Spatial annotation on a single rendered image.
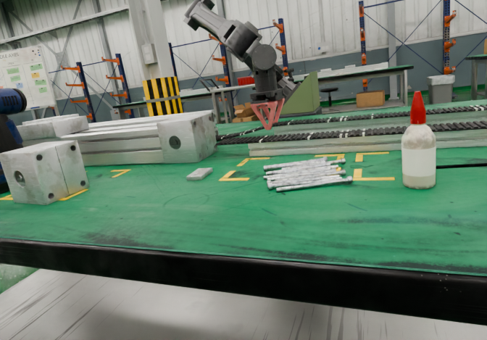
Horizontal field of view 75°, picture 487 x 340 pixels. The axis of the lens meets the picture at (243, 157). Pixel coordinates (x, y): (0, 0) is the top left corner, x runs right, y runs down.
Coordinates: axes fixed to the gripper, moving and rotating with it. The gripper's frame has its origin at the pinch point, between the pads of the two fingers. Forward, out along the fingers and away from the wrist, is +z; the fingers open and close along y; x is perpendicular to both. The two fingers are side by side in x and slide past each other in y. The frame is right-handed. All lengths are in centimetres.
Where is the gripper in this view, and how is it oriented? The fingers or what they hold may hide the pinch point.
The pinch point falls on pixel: (270, 125)
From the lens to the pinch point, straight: 87.2
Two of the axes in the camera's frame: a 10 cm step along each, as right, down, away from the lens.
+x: 9.2, -0.4, -3.9
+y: -3.7, 2.7, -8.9
